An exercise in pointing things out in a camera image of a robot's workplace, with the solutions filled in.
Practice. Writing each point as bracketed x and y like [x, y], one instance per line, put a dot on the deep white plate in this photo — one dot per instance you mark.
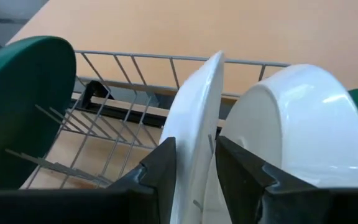
[306, 124]

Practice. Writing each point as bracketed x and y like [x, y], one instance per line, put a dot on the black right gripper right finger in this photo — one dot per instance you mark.
[291, 205]

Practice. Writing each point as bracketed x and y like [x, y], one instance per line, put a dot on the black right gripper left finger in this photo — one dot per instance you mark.
[104, 205]

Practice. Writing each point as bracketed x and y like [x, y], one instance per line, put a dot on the dark green plate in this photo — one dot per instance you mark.
[20, 109]

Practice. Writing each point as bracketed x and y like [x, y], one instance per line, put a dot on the light orange desk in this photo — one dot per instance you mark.
[197, 25]

